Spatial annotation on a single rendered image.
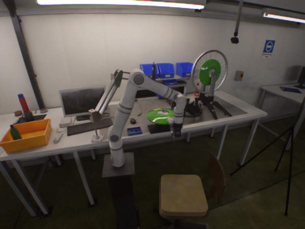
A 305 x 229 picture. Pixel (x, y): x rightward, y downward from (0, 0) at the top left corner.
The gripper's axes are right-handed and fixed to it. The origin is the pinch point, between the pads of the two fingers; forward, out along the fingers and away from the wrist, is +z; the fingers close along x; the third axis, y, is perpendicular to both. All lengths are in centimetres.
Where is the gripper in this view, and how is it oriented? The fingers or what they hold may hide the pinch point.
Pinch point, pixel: (172, 141)
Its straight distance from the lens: 120.5
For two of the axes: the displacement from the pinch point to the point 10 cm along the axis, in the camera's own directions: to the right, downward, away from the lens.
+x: -1.6, -4.5, 8.8
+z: 0.0, 8.9, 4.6
